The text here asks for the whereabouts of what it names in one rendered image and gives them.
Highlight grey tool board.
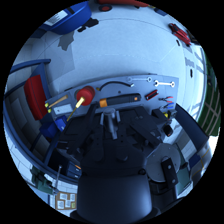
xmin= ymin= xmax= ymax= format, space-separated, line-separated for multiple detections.
xmin=47 ymin=74 xmax=180 ymax=124

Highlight blue handled pliers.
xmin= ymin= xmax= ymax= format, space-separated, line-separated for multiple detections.
xmin=159 ymin=102 xmax=175 ymax=110

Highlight white label card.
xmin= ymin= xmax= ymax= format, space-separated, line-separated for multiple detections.
xmin=53 ymin=104 xmax=74 ymax=116

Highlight blue drum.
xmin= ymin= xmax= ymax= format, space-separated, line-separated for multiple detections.
xmin=39 ymin=1 xmax=93 ymax=35

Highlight black drawer box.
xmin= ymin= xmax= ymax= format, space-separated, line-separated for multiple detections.
xmin=66 ymin=161 xmax=82 ymax=179

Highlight red vehicle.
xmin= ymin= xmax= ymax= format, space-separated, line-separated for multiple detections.
xmin=96 ymin=0 xmax=150 ymax=11

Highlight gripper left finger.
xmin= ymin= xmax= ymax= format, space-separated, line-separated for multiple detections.
xmin=66 ymin=104 xmax=107 ymax=160

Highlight red black clamp block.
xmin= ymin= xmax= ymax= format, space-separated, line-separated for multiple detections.
xmin=144 ymin=89 xmax=159 ymax=101

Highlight green bench vise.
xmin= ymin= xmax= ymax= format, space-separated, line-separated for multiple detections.
xmin=30 ymin=165 xmax=64 ymax=195

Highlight wooden handle hammer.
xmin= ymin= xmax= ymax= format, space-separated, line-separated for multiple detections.
xmin=44 ymin=94 xmax=69 ymax=114

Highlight black bracket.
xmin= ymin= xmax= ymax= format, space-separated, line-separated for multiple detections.
xmin=160 ymin=156 xmax=179 ymax=188

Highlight red toolbox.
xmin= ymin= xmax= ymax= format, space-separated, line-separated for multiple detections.
xmin=23 ymin=75 xmax=48 ymax=121

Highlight black knob with orange mark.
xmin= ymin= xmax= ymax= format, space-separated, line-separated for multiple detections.
xmin=161 ymin=124 xmax=174 ymax=137

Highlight grey spanner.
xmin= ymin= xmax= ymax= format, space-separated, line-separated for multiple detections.
xmin=126 ymin=76 xmax=152 ymax=83

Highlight blue box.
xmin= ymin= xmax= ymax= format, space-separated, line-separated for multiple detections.
xmin=39 ymin=115 xmax=68 ymax=138

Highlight black orange grease gun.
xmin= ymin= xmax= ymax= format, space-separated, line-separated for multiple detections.
xmin=99 ymin=93 xmax=142 ymax=108

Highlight black cable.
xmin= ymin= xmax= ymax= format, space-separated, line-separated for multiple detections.
xmin=96 ymin=81 xmax=135 ymax=93

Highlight grey round plate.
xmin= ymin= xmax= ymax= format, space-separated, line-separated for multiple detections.
xmin=146 ymin=143 xmax=181 ymax=182

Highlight small grey box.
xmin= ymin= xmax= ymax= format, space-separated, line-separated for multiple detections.
xmin=167 ymin=109 xmax=178 ymax=119

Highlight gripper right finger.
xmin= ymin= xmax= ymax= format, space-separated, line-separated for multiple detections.
xmin=117 ymin=121 xmax=161 ymax=160

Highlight blue shelf unit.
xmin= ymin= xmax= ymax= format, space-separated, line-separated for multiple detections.
xmin=3 ymin=59 xmax=61 ymax=167

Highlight white spanner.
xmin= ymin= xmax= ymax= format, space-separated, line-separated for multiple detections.
xmin=154 ymin=80 xmax=175 ymax=88

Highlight green door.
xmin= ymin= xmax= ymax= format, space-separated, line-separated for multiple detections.
xmin=197 ymin=52 xmax=222 ymax=137

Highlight teal box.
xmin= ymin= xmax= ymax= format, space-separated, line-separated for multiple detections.
xmin=175 ymin=161 xmax=191 ymax=195

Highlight black tractor seat body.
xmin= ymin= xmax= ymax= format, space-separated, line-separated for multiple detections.
xmin=57 ymin=104 xmax=173 ymax=155

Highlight cork notice board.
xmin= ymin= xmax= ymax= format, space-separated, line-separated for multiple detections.
xmin=55 ymin=191 xmax=78 ymax=210

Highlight red floor jack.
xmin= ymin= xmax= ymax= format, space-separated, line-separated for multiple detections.
xmin=168 ymin=23 xmax=192 ymax=46

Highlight grey cylindrical lever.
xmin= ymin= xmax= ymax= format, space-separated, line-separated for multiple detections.
xmin=100 ymin=107 xmax=121 ymax=140

